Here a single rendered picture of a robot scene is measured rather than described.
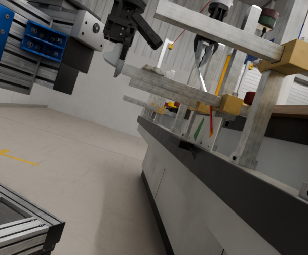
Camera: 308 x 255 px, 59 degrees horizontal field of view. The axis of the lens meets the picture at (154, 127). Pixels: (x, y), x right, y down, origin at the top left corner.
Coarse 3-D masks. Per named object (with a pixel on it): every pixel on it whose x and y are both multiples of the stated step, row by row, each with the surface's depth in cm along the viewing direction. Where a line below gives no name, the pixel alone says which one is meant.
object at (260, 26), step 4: (268, 16) 83; (260, 24) 84; (264, 24) 84; (256, 28) 84; (260, 28) 87; (264, 28) 86; (268, 28) 85; (272, 28) 85; (264, 32) 86; (260, 36) 86
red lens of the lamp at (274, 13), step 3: (264, 9) 84; (267, 9) 83; (270, 9) 83; (273, 9) 83; (261, 12) 84; (264, 12) 84; (267, 12) 83; (270, 12) 83; (273, 12) 83; (276, 12) 83; (267, 15) 83; (270, 15) 83; (273, 15) 83; (276, 15) 84; (276, 18) 84
